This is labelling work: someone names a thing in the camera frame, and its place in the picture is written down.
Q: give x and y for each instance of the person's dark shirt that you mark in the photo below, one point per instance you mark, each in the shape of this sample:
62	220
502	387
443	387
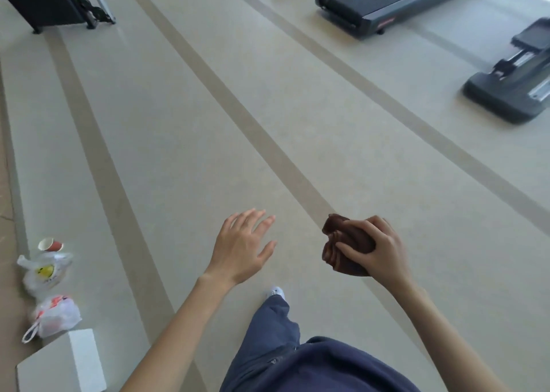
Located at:
352	370

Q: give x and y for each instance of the person's dark blue trousers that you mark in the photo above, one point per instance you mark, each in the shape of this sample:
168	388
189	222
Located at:
262	344

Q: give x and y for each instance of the plastic bag with red print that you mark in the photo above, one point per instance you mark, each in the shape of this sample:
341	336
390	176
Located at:
56	314

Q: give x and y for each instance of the person's right hand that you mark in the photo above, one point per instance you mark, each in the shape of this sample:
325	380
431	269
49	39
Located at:
389	254

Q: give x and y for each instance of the person's white shoe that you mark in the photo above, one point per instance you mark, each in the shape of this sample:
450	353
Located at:
276	293

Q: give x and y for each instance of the white box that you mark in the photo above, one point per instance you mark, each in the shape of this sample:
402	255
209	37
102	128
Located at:
64	361

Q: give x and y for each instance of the red paper cup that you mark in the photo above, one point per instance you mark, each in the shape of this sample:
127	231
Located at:
53	246

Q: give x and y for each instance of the brown cleaning cloth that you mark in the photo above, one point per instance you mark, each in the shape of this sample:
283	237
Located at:
339	230

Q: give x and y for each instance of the person's left hand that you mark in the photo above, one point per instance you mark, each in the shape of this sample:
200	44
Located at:
240	245

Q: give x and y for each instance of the plastic bag with yellow print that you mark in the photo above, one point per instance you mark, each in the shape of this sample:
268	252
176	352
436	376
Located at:
43	275

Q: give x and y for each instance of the person's right forearm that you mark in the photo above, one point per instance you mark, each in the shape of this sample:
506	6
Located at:
447	340

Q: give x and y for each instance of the person's left forearm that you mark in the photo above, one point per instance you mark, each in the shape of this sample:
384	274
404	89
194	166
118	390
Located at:
172	344

